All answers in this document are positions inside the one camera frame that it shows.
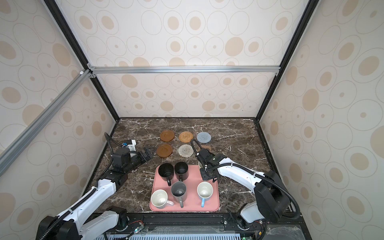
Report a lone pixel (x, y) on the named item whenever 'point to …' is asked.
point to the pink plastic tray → (192, 194)
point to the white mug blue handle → (204, 190)
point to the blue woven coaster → (203, 137)
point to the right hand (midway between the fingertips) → (208, 174)
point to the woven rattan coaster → (186, 137)
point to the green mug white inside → (200, 164)
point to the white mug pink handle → (159, 199)
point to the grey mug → (178, 189)
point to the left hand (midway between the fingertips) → (155, 149)
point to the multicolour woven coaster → (185, 150)
